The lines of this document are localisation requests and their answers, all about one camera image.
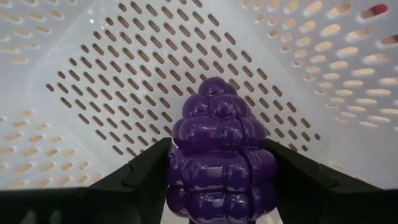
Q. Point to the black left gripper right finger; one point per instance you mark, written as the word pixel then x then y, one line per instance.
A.
pixel 326 199

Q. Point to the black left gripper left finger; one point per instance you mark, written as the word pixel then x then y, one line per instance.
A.
pixel 102 199

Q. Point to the purple toy grapes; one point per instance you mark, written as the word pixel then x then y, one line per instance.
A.
pixel 220 149

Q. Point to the white perforated plastic basket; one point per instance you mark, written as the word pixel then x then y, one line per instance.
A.
pixel 155 62

